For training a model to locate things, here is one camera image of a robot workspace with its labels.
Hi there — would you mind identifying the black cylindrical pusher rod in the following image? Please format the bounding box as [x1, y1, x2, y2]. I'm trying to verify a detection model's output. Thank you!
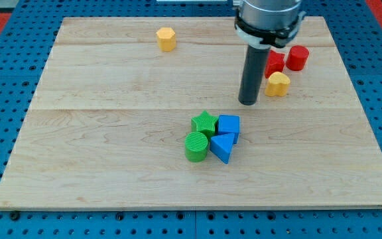
[238, 45, 270, 106]

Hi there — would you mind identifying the yellow heart block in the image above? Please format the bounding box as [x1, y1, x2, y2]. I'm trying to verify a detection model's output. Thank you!
[265, 72, 291, 97]

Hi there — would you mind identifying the blue cube block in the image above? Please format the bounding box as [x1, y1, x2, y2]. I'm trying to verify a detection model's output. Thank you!
[218, 115, 241, 144]

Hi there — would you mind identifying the wooden board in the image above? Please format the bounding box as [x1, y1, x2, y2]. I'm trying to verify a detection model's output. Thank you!
[0, 17, 382, 211]

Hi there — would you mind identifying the blue triangle block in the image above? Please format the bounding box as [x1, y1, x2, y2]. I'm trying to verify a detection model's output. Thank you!
[210, 133, 235, 164]

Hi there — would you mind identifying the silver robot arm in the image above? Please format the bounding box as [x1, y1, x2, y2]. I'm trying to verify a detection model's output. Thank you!
[233, 0, 306, 49]

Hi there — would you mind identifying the red cylinder block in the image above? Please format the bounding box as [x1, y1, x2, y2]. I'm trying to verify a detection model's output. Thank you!
[286, 45, 310, 71]

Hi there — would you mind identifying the green star block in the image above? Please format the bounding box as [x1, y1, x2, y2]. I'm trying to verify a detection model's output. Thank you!
[191, 111, 218, 140]

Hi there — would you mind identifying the green cylinder block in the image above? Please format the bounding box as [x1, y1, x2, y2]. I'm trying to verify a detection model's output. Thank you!
[184, 132, 208, 163]

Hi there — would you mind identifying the yellow hexagon block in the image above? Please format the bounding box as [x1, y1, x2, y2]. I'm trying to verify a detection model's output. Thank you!
[156, 27, 176, 52]

